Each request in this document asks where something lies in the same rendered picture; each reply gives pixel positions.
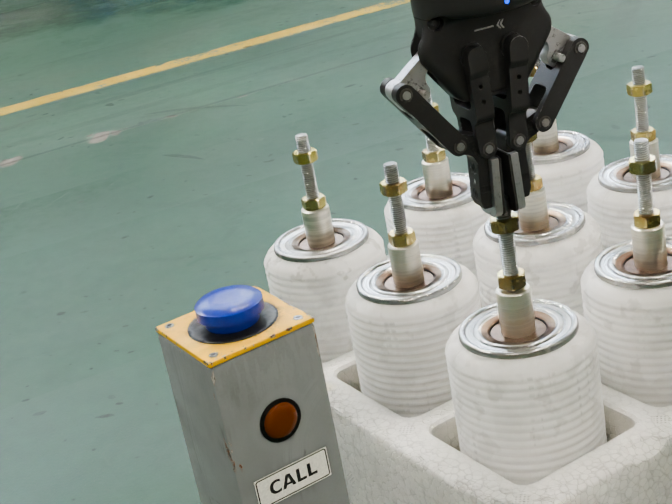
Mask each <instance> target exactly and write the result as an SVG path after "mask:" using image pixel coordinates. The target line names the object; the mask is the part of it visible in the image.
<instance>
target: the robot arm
mask: <svg viewBox="0 0 672 504"><path fill-rule="evenodd" d="M410 3H411V9H412V13H413V17H414V22H415V30H414V35H413V38H412V41H411V45H410V51H411V56H412V59H411V60H410V61H409V62H408V63H407V65H406V66H405V67H404V68H403V69H402V71H401V72H400V73H399V74H398V75H397V77H396V78H393V77H388V78H386V79H384V80H383V81H382V83H381V85H380V92H381V94H382V95H383V96H384V97H385V98H386V99H387V100H388V101H389V102H390V103H391V104H393V105H394V106H395V107H396V108H397V109H398V110H399V111H400V112H401V113H402V114H403V115H404V116H405V117H406V118H407V119H409V120H410V121H411V122H412V123H413V124H414V125H415V126H416V127H417V128H418V129H419V130H420V131H421V132H422V133H423V134H425V135H426V136H427V137H428V138H429V139H430V140H431V141H432V142H433V143H434V144H435V145H436V146H438V147H440V148H442V149H445V150H447V151H449V152H450V153H451V154H453V155H454V156H457V157H460V156H463V155H466V156H467V163H468V173H469V180H470V182H469V183H470V193H471V197H472V199H473V201H474V203H476V204H477V205H479V206H480V207H481V209H482V210H483V211H484V212H486V213H487V214H489V215H490V216H492V217H498V216H501V215H504V214H505V212H506V208H505V197H504V194H505V195H507V196H508V197H509V202H510V203H509V204H510V209H511V210H513V211H517V210H520V209H523V208H525V206H526V202H525V197H527V196H529V194H530V190H531V182H530V176H529V169H528V162H527V156H526V150H525V149H526V144H527V142H528V140H529V139H530V138H531V137H532V136H534V135H535V134H536V133H538V132H539V131H540V132H546V131H548V130H549V129H550V128H551V127H552V125H553V123H554V121H555V119H556V117H557V115H558V113H559V111H560V109H561V106H562V104H563V102H564V100H565V98H566V96H567V94H568V92H569V90H570V88H571V86H572V84H573V82H574V79H575V77H576V75H577V73H578V71H579V69H580V67H581V65H582V63H583V61H584V59H585V57H586V54H587V52H588V50H589V43H588V41H587V40H586V39H585V38H582V37H578V36H575V35H571V34H568V33H565V32H563V31H561V30H559V29H557V28H555V27H553V26H552V22H551V17H550V14H549V13H548V11H547V10H546V9H545V7H544V5H543V2H542V0H410ZM539 55H540V60H541V62H540V64H539V66H538V68H537V70H536V73H535V75H534V77H533V79H532V81H531V83H530V85H529V82H528V78H529V77H530V75H531V72H532V70H533V68H534V66H535V64H536V62H537V60H538V57H539ZM426 74H428V75H429V76H430V77H431V78H432V79H433V80H434V81H435V82H436V83H437V84H438V85H439V86H440V87H441V88H442V89H443V90H444V91H445V92H446V93H447V94H448V95H449V96H450V102H451V107H452V110H453V112H454V114H455V115H456V117H457V121H458V126H459V130H457V129H456V128H455V127H454V126H453V125H452V124H451V123H450V122H449V121H447V120H446V119H445V118H444V117H443V116H442V115H441V114H440V113H439V112H438V111H437V110H436V109H435V108H434V107H433V106H432V105H431V104H430V103H429V102H428V101H427V100H428V99H429V97H430V94H431V90H430V87H429V86H428V84H427V82H426Z"/></svg>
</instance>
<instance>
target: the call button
mask: <svg viewBox="0 0 672 504"><path fill-rule="evenodd" d="M263 308H264V300H263V296H262V292H261V291H260V290H259V289H257V288H255V287H252V286H248V285H231V286H226V287H222V288H218V289H216V290H213V291H211V292H209V293H207V294H205V295H204V296H203V297H201V298H200V299H199V300H198V301H197V303H196V304H195V307H194V310H195V314H196V318H197V321H198V322H199V323H200V324H202V325H204V326H206V329H207V330H208V331H209V332H212V333H215V334H230V333H235V332H239V331H242V330H245V329H247V328H249V327H251V326H252V325H254V324H255V323H256V322H257V321H258V320H259V318H260V314H259V313H260V312H261V311H262V310H263Z"/></svg>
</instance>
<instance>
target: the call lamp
mask: <svg viewBox="0 0 672 504"><path fill-rule="evenodd" d="M297 421H298V412H297V409H296V408H295V406H294V405H292V404H291V403H288V402H282V403H279V404H277V405H275V406H274V407H272V408H271V409H270V411H269V412H268V413H267V415H266V418H265V422H264V427H265V431H266V433H267V434H268V435H269V436H270V437H271V438H274V439H281V438H284V437H286V436H288V435H289V434H290V433H291V432H292V431H293V430H294V428H295V426H296V424H297Z"/></svg>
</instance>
